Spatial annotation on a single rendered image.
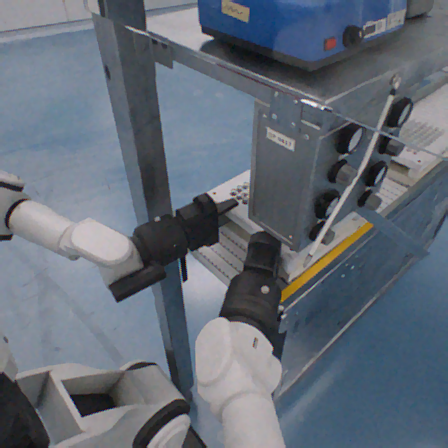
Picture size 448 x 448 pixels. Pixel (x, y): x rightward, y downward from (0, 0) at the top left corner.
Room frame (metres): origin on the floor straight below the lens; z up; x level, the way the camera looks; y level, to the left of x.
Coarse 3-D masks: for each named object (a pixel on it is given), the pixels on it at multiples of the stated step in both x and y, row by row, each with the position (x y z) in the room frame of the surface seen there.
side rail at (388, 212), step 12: (444, 168) 0.85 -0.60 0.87; (420, 180) 0.78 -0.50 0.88; (432, 180) 0.81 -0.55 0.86; (408, 192) 0.73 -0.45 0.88; (396, 204) 0.68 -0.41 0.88; (384, 216) 0.64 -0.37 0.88; (372, 228) 0.61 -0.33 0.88; (360, 240) 0.58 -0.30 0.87; (348, 252) 0.55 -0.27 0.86; (300, 288) 0.44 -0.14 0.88; (288, 300) 0.42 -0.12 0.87
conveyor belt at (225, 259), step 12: (384, 180) 0.83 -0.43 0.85; (396, 180) 0.83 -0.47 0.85; (384, 192) 0.78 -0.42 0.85; (396, 192) 0.78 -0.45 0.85; (384, 204) 0.73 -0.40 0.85; (228, 240) 0.60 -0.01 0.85; (192, 252) 0.58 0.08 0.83; (204, 252) 0.57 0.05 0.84; (216, 252) 0.56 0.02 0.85; (228, 252) 0.56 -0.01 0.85; (240, 252) 0.56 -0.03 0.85; (204, 264) 0.55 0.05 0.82; (216, 264) 0.53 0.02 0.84; (228, 264) 0.53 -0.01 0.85; (240, 264) 0.53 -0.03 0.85; (312, 264) 0.53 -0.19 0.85; (228, 276) 0.50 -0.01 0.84
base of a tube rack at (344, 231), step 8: (224, 224) 0.57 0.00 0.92; (232, 224) 0.57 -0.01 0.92; (344, 224) 0.57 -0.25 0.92; (352, 224) 0.58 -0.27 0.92; (360, 224) 0.60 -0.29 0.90; (224, 232) 0.57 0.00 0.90; (232, 232) 0.55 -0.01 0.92; (240, 232) 0.55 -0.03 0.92; (336, 232) 0.55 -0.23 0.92; (344, 232) 0.55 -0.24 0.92; (240, 240) 0.54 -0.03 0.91; (248, 240) 0.53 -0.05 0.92; (336, 240) 0.54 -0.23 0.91; (320, 248) 0.51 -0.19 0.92; (328, 248) 0.52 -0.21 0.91; (304, 256) 0.48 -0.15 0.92; (312, 256) 0.49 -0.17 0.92; (320, 256) 0.50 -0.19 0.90; (280, 264) 0.46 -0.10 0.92; (280, 272) 0.45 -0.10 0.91; (288, 272) 0.45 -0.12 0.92; (296, 272) 0.45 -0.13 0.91; (288, 280) 0.44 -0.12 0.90
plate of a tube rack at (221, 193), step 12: (228, 180) 0.66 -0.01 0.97; (240, 180) 0.67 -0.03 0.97; (216, 192) 0.62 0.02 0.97; (228, 192) 0.62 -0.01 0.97; (240, 204) 0.58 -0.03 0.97; (228, 216) 0.56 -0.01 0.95; (240, 216) 0.55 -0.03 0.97; (348, 216) 0.55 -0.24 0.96; (252, 228) 0.51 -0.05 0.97; (336, 228) 0.52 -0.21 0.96; (288, 252) 0.45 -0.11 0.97; (300, 252) 0.45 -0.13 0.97
